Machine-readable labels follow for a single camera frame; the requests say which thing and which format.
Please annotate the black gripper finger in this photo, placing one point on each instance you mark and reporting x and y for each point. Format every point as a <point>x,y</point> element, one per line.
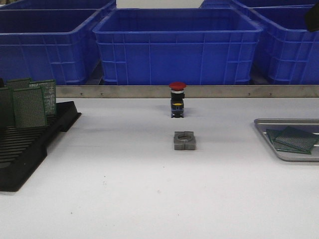
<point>312,19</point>

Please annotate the silver metal tray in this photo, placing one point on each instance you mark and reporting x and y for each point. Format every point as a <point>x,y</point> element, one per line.
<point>309,125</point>

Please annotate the black slotted board rack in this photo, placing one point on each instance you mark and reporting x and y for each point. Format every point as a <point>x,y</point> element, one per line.
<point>22,150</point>

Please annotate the right blue plastic crate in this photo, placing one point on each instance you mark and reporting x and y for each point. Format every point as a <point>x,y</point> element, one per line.
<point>287,54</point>

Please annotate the blue plastic crate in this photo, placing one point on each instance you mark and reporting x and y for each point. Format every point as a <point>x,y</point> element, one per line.
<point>49,44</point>
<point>287,54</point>
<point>197,46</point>

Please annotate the far right blue crate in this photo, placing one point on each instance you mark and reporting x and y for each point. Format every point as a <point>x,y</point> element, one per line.
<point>255,3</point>

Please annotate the red emergency stop button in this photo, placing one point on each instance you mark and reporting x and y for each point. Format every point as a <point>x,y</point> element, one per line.
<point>177,96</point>

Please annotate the grey square mounting block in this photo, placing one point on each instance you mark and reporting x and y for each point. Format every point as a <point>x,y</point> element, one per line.
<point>184,140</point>

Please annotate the centre blue plastic crate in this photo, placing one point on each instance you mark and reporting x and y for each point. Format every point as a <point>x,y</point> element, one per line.
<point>197,46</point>

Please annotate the left blue plastic crate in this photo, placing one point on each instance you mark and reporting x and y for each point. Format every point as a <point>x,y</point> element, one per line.
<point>49,44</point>

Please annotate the far left blue crate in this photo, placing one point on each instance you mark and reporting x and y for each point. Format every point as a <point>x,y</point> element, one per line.
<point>58,4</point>

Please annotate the metal table edge rail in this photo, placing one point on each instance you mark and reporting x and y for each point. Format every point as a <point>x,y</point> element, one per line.
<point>209,91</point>

